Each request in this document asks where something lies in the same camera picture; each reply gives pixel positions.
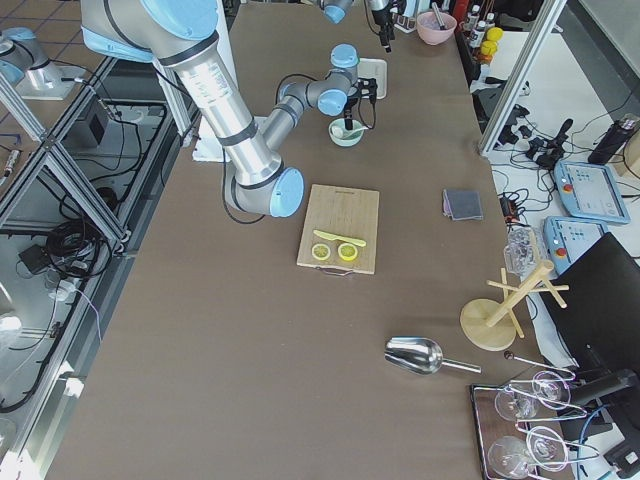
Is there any wine glass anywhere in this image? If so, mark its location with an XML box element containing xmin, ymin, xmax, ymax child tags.
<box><xmin>487</xmin><ymin>426</ymin><xmax>569</xmax><ymax>479</ymax></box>
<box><xmin>494</xmin><ymin>370</ymin><xmax>570</xmax><ymax>421</ymax></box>

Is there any light green bowl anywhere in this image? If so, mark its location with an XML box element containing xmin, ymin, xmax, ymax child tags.
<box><xmin>328</xmin><ymin>118</ymin><xmax>364</xmax><ymax>147</ymax></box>

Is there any aluminium frame post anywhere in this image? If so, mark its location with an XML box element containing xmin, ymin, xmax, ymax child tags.
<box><xmin>478</xmin><ymin>0</ymin><xmax>567</xmax><ymax>157</ymax></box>

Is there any lemon slice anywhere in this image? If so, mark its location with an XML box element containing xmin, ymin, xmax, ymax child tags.
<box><xmin>311</xmin><ymin>243</ymin><xmax>331</xmax><ymax>261</ymax></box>

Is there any yellow plastic knife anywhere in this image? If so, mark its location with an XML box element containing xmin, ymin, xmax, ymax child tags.
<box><xmin>313</xmin><ymin>229</ymin><xmax>367</xmax><ymax>247</ymax></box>

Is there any wooden mug tree stand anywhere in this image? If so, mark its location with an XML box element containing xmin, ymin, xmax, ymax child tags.
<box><xmin>460</xmin><ymin>260</ymin><xmax>570</xmax><ymax>351</ymax></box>

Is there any metal scoop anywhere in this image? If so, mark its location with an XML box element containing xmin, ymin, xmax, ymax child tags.
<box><xmin>384</xmin><ymin>336</ymin><xmax>482</xmax><ymax>375</ymax></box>

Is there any grey folded cloth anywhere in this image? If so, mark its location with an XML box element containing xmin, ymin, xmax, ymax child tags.
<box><xmin>443</xmin><ymin>189</ymin><xmax>484</xmax><ymax>221</ymax></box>

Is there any cream rabbit tray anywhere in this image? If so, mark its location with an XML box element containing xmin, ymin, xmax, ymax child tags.
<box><xmin>357</xmin><ymin>58</ymin><xmax>387</xmax><ymax>100</ymax></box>

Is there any lemon half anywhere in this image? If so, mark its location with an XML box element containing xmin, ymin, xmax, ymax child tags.
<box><xmin>337</xmin><ymin>242</ymin><xmax>359</xmax><ymax>262</ymax></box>

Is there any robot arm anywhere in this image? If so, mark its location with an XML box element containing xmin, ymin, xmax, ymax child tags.
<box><xmin>81</xmin><ymin>1</ymin><xmax>360</xmax><ymax>217</ymax></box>
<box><xmin>312</xmin><ymin>0</ymin><xmax>406</xmax><ymax>53</ymax></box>

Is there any clear glass dish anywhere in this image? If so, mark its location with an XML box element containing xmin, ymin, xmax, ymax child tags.
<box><xmin>503</xmin><ymin>227</ymin><xmax>547</xmax><ymax>276</ymax></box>

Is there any black monitor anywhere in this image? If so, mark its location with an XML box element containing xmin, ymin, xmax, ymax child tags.
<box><xmin>541</xmin><ymin>233</ymin><xmax>639</xmax><ymax>372</ymax></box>

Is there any pink bowl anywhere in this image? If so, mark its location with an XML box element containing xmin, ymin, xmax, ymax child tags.
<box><xmin>416</xmin><ymin>11</ymin><xmax>458</xmax><ymax>45</ymax></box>

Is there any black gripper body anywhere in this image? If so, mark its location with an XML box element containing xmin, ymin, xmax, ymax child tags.
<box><xmin>344</xmin><ymin>78</ymin><xmax>378</xmax><ymax>114</ymax></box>
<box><xmin>371</xmin><ymin>4</ymin><xmax>395</xmax><ymax>41</ymax></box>

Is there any blue teach pendant upper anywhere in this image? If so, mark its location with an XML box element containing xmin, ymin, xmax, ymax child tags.
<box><xmin>553</xmin><ymin>160</ymin><xmax>631</xmax><ymax>224</ymax></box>

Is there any white ceramic spoon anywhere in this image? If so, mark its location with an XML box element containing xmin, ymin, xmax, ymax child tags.
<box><xmin>343</xmin><ymin>127</ymin><xmax>368</xmax><ymax>139</ymax></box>

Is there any blue teach pendant lower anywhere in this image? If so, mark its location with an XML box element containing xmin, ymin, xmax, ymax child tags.
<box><xmin>543</xmin><ymin>216</ymin><xmax>608</xmax><ymax>274</ymax></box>

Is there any blue teach pendant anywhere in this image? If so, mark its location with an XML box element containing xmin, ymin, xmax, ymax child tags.
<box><xmin>543</xmin><ymin>216</ymin><xmax>608</xmax><ymax>274</ymax></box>
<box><xmin>553</xmin><ymin>160</ymin><xmax>631</xmax><ymax>224</ymax></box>

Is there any bamboo cutting board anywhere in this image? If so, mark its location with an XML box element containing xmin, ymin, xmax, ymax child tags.
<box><xmin>296</xmin><ymin>184</ymin><xmax>380</xmax><ymax>275</ymax></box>

